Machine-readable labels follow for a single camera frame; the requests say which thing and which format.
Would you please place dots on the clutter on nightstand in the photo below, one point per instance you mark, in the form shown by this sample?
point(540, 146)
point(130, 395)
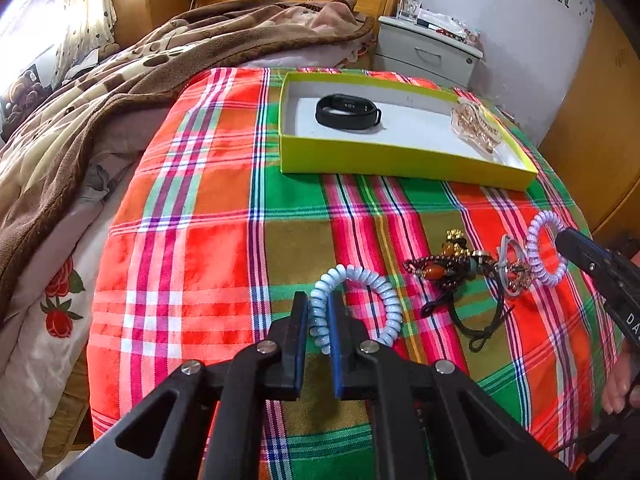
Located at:
point(450, 27)

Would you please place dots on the wooden wardrobe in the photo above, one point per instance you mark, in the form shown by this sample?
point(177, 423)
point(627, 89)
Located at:
point(610, 135)

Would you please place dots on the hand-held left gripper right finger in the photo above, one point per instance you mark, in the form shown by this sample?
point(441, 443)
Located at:
point(336, 350)

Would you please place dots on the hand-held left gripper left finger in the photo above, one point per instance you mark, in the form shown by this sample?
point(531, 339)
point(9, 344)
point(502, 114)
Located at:
point(301, 345)

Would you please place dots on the clear glass cup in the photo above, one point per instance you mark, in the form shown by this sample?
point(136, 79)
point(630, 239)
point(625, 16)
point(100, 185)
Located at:
point(408, 7)

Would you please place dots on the person's right hand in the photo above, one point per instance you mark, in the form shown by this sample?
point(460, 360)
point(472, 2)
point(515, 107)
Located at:
point(620, 385)

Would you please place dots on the brown spotted blanket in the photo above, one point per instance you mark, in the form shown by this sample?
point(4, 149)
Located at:
point(125, 75)

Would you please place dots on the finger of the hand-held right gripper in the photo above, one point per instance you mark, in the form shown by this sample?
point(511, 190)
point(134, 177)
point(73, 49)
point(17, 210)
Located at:
point(580, 250)

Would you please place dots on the white nightstand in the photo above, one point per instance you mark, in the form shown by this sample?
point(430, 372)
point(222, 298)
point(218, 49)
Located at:
point(415, 55)

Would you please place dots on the plaid cloth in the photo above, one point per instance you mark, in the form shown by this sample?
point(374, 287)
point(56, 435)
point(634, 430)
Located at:
point(200, 260)

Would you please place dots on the gold pendant jewelry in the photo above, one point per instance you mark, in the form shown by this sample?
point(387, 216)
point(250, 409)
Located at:
point(520, 275)

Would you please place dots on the yellow-green cardboard box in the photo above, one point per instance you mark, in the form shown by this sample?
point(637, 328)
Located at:
point(400, 162)

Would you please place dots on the translucent gold hair claw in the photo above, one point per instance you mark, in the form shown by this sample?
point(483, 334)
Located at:
point(475, 127)

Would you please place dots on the floral bed sheet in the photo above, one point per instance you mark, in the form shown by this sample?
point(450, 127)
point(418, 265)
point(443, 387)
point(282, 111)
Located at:
point(50, 335)

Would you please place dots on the gold and black charm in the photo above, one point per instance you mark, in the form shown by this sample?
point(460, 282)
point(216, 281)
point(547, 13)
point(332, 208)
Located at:
point(454, 236)

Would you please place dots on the patterned curtain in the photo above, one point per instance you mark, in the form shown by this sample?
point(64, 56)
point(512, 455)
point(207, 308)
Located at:
point(85, 10)

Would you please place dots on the brown teddy bear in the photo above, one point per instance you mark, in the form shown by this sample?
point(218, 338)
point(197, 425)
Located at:
point(22, 92)

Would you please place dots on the black fitness band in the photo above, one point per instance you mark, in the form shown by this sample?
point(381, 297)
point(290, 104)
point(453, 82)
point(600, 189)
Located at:
point(325, 117)

